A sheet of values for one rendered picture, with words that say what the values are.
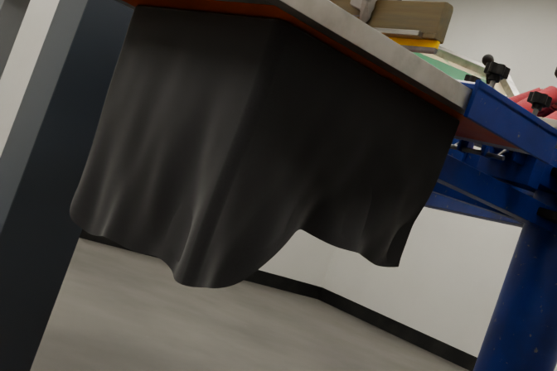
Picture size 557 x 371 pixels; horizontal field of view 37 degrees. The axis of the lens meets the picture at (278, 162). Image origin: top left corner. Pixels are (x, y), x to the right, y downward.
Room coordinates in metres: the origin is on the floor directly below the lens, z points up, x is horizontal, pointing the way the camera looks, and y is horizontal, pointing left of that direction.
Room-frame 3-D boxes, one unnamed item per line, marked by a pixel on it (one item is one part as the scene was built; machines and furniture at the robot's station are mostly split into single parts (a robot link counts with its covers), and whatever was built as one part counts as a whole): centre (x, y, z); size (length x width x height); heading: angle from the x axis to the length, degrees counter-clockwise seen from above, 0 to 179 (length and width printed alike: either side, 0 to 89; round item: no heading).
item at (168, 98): (1.42, 0.20, 0.74); 0.45 x 0.03 x 0.43; 42
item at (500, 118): (1.56, -0.38, 0.98); 0.30 x 0.05 x 0.07; 132
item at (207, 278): (1.42, -0.11, 0.74); 0.46 x 0.04 x 0.42; 132
